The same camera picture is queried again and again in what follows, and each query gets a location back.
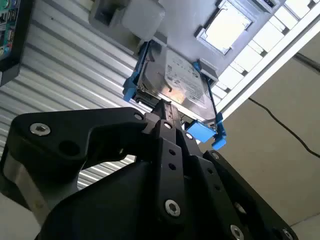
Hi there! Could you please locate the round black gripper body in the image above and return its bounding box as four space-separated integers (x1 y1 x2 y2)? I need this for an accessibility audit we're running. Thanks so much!
34 161 226 240

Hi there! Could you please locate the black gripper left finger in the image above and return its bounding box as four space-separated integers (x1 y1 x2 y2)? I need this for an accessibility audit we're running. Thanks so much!
0 99 188 226

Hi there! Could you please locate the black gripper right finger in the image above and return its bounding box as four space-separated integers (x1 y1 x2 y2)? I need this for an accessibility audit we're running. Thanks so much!
171 103 299 240

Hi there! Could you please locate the hard disk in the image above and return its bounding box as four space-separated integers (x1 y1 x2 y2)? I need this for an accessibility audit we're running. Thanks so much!
122 39 227 151

